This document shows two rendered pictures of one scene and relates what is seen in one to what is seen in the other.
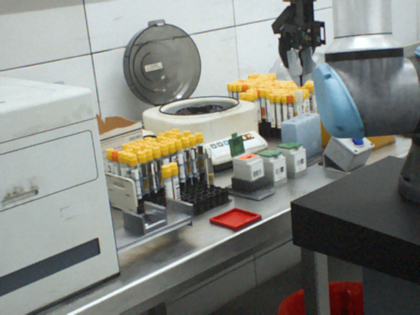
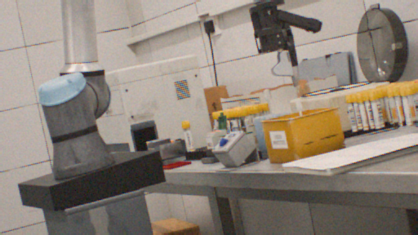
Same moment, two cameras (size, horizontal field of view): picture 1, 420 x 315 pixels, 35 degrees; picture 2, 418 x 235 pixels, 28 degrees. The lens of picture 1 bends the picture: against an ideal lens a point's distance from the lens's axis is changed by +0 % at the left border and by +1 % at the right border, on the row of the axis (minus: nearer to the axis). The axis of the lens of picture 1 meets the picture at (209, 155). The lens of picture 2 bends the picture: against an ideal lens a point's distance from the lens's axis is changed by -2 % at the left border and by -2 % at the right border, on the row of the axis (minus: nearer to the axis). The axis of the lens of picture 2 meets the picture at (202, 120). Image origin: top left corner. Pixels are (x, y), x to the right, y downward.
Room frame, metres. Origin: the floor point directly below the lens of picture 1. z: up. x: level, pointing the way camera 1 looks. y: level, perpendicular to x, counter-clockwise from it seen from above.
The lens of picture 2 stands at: (1.82, -2.29, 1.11)
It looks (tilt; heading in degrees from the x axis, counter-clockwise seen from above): 3 degrees down; 105
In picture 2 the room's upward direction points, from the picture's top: 12 degrees counter-clockwise
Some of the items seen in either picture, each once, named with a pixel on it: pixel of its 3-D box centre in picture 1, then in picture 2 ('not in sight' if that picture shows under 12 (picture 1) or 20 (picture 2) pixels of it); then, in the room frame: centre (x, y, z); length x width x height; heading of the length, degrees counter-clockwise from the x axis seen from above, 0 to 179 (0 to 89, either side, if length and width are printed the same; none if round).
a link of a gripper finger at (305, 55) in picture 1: (309, 67); (285, 69); (1.51, -0.25, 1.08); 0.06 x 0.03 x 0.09; 19
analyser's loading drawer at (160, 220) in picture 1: (134, 227); (157, 148); (1.02, 0.14, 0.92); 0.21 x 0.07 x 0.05; 131
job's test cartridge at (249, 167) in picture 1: (248, 171); (217, 143); (1.26, -0.08, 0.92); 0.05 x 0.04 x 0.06; 43
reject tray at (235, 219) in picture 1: (235, 219); (175, 165); (1.12, -0.04, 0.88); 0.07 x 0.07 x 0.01; 41
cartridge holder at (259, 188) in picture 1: (249, 184); (220, 152); (1.26, -0.08, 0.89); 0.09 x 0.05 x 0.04; 44
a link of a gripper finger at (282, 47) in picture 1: (289, 48); not in sight; (1.51, -0.20, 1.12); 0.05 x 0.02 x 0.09; 109
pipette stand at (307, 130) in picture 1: (302, 139); (275, 135); (1.44, -0.21, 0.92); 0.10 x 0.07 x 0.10; 138
